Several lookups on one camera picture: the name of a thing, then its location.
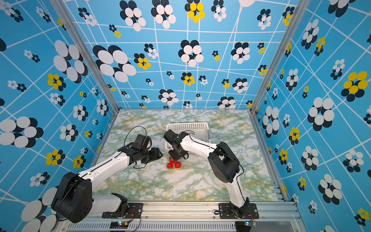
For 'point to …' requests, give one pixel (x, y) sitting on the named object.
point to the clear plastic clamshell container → (190, 163)
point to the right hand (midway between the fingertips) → (178, 155)
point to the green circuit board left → (120, 224)
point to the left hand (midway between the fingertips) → (161, 154)
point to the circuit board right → (245, 226)
